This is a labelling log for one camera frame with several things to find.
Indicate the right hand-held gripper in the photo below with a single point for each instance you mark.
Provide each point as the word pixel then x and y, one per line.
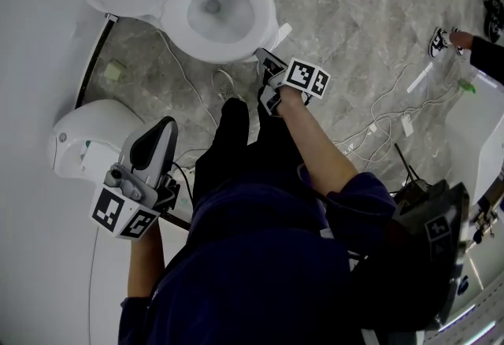
pixel 301 73

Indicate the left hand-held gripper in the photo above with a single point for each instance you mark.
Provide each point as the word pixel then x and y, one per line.
pixel 108 209

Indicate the white toilet seat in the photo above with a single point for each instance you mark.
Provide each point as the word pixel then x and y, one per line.
pixel 262 18

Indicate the person's right forearm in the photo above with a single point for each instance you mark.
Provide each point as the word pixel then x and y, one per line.
pixel 311 142

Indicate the person's left forearm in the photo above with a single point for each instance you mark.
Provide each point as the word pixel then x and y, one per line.
pixel 143 264

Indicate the white oval toilet with knob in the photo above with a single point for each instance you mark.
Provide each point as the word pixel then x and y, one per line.
pixel 98 119

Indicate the white toilet bowl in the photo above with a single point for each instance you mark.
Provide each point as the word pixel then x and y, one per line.
pixel 214 4

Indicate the person's left shoe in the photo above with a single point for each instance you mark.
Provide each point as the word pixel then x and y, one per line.
pixel 225 92

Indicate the person's black trousers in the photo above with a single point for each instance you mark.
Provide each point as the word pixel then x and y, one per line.
pixel 232 146

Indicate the pale green floor pad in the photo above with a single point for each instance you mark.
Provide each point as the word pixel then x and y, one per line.
pixel 115 71

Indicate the white power adapter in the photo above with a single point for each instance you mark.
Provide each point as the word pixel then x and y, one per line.
pixel 407 126

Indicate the black stool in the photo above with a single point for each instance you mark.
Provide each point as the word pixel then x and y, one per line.
pixel 417 184

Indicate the person's navy shirt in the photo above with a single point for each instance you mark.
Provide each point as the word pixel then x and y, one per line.
pixel 256 276

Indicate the green plastic clip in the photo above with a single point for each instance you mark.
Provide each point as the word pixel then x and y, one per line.
pixel 468 86

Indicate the black sneaker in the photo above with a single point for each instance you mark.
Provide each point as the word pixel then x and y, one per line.
pixel 493 5
pixel 495 26

